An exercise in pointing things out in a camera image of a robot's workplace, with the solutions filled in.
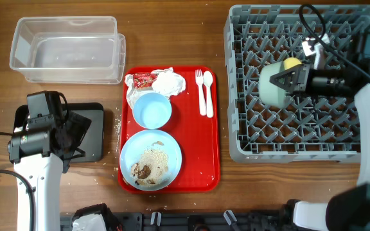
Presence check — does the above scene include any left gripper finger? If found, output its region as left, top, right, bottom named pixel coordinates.
left=64, top=111, right=92, bottom=151
left=51, top=128, right=78, bottom=160

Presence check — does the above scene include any yellow plastic cup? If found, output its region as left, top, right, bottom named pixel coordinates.
left=283, top=57, right=302, bottom=70

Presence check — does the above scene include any light green bowl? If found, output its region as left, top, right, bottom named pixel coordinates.
left=258, top=62, right=286, bottom=108

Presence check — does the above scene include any light blue plate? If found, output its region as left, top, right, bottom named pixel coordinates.
left=119, top=130, right=182, bottom=191

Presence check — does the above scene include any light blue bowl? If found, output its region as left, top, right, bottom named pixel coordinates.
left=132, top=92, right=172, bottom=130

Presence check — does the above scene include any white plastic spoon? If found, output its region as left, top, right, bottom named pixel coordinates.
left=203, top=71, right=214, bottom=118

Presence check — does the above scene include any red strawberry snack wrapper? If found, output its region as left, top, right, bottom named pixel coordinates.
left=133, top=73, right=157, bottom=89

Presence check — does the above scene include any white plastic fork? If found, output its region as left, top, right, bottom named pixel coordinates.
left=195, top=69, right=206, bottom=116

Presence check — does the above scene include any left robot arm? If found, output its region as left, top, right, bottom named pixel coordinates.
left=8, top=91, right=91, bottom=230

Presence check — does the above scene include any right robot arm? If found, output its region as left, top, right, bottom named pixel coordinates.
left=259, top=33, right=370, bottom=230

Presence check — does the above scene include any grey dishwasher rack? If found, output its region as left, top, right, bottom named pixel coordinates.
left=224, top=4, right=370, bottom=164

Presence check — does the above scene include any black plastic bin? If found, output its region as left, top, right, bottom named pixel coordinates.
left=8, top=103, right=105, bottom=168

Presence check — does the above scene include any clear plastic bin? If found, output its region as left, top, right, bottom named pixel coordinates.
left=9, top=16, right=127, bottom=84

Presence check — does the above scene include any red serving tray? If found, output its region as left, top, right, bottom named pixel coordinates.
left=118, top=65, right=221, bottom=194

